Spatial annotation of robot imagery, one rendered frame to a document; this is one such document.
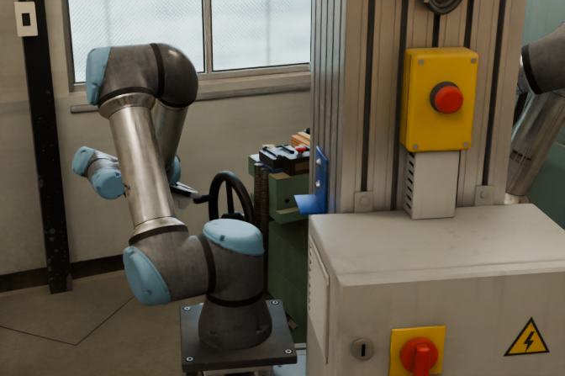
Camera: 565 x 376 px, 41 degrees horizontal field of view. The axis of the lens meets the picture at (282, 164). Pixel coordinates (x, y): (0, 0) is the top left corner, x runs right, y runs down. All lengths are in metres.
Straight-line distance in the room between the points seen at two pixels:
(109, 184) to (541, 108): 0.99
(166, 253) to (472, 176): 0.59
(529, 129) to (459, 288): 0.73
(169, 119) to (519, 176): 0.77
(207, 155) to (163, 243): 2.12
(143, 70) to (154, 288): 0.44
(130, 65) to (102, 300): 2.00
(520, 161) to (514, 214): 0.52
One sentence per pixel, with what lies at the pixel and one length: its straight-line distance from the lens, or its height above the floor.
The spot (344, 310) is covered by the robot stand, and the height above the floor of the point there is 1.19.
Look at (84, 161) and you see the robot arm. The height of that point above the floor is 1.03.
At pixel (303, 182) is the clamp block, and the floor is 0.94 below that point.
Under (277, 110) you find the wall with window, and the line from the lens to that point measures 3.59.
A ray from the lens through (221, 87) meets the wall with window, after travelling 3.46.
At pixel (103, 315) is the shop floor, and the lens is 3.32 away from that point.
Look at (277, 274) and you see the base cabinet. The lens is 2.31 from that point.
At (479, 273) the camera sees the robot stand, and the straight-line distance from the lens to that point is 0.95.
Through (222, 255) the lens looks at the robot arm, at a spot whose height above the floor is 1.02.
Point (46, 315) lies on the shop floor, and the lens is 3.38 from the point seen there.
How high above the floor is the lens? 1.65
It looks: 19 degrees down
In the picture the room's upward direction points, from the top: straight up
